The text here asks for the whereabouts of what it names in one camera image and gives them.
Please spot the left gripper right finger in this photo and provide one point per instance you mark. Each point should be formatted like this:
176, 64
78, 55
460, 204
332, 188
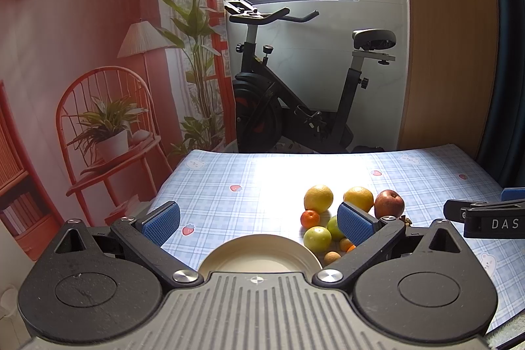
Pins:
374, 239

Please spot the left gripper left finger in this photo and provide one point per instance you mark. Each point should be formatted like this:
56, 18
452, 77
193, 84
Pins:
141, 239

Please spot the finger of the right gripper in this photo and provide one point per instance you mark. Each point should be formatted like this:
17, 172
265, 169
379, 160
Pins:
460, 211
512, 194

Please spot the small orange kumquat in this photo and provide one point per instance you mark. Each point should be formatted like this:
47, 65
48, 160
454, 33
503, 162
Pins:
344, 244

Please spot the red apple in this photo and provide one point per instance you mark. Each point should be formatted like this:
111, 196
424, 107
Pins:
389, 203

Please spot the yellow orange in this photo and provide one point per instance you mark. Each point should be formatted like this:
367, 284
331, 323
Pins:
360, 197
319, 199

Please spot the green apple back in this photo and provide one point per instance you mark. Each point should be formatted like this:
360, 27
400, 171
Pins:
334, 230

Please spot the green apple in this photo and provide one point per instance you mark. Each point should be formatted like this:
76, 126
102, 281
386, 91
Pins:
334, 230
317, 239

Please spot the brown longan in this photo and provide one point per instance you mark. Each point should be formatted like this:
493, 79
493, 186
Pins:
331, 257

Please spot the green apple front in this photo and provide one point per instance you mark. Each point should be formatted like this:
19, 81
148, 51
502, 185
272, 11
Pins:
317, 239

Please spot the small tangerine back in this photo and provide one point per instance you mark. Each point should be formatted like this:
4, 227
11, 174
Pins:
310, 219

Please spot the dark purple mangosteen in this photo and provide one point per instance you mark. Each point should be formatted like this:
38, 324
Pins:
406, 220

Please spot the blue plaid tablecloth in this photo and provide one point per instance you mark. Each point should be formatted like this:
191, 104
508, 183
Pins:
222, 196

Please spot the cream ceramic plate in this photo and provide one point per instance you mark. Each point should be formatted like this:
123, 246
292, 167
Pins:
261, 254

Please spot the wooden door panel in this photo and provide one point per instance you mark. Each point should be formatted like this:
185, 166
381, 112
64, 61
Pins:
452, 66

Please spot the printed room backdrop curtain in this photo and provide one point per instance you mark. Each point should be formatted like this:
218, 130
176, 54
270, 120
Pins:
100, 99

